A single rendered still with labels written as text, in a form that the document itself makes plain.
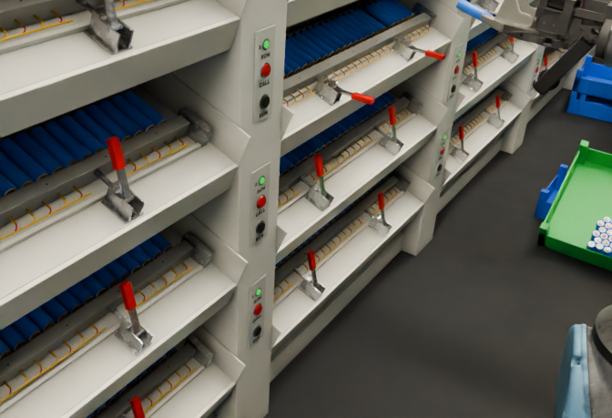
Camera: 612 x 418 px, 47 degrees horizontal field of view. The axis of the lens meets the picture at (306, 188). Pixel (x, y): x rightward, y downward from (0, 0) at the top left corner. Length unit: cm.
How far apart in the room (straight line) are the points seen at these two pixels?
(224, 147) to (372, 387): 63
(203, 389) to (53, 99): 60
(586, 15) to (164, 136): 69
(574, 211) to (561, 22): 82
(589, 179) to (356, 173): 85
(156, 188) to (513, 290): 104
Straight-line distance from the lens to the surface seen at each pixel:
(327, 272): 137
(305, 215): 118
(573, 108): 272
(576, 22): 124
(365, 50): 125
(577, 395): 91
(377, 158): 138
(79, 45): 72
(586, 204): 196
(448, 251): 177
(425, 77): 155
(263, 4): 88
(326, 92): 111
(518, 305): 166
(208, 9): 84
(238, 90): 88
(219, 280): 103
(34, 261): 76
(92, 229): 79
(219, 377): 116
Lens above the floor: 98
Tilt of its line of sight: 30 degrees down
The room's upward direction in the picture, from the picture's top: 4 degrees clockwise
